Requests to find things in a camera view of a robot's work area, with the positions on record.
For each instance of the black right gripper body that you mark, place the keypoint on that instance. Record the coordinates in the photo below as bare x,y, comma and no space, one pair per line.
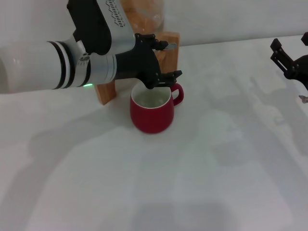
300,67

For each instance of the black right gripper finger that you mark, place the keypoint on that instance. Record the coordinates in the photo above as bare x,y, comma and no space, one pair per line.
305,38
281,55

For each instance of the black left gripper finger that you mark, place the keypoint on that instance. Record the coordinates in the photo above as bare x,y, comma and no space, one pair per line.
168,78
152,41

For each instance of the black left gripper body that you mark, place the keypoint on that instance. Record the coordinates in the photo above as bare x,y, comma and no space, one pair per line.
139,62

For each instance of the red ceramic cup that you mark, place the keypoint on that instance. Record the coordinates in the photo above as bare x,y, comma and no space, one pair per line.
151,118

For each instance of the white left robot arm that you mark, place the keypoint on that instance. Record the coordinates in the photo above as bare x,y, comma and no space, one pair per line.
26,69

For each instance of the wooden dispenser stand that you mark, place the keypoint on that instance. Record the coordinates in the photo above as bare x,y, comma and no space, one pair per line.
172,60

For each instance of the glass drink dispenser jar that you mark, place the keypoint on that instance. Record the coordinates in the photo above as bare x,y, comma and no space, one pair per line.
144,14

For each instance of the silver black wrist camera box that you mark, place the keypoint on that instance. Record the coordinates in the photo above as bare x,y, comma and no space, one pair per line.
101,26

